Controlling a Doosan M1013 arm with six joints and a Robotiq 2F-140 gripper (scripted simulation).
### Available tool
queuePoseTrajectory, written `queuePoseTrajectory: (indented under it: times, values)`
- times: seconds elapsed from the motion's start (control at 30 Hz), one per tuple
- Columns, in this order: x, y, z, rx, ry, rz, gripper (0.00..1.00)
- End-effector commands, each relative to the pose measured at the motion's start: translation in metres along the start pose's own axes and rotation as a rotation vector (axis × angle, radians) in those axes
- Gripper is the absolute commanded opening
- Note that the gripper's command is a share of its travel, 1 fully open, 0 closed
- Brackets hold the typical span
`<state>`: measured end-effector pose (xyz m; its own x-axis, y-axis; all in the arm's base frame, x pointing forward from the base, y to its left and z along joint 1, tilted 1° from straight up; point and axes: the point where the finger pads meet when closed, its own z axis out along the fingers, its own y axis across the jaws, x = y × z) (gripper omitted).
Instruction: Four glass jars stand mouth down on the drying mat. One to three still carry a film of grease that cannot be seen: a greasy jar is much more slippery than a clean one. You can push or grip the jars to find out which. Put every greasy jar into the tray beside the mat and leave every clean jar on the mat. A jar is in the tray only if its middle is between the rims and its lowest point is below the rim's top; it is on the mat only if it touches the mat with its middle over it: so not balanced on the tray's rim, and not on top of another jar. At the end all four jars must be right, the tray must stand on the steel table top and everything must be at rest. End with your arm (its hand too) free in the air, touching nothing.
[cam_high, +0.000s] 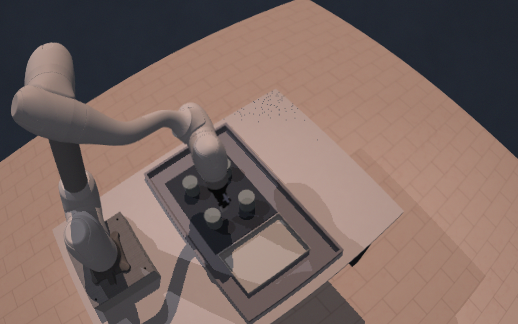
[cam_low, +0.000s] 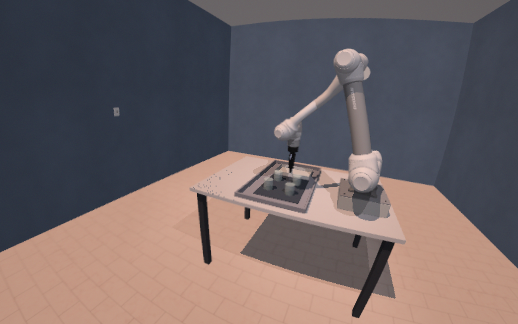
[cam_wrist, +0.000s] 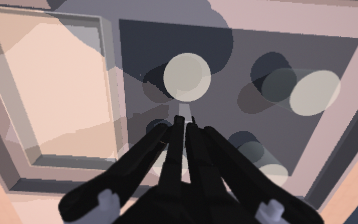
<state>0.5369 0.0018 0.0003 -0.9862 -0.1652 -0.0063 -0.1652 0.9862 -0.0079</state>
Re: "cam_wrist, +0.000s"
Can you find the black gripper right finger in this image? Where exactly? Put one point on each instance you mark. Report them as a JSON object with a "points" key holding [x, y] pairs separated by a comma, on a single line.
{"points": [[211, 157]]}

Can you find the shallow rectangular tray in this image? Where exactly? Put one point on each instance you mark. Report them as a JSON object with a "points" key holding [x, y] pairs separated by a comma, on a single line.
{"points": [[58, 85]]}

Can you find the translucent grey cylinder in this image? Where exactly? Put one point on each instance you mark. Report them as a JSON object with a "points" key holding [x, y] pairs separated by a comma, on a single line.
{"points": [[187, 77], [264, 161], [303, 91], [159, 162]]}

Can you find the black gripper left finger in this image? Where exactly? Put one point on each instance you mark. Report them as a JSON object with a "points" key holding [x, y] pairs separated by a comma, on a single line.
{"points": [[100, 200]]}

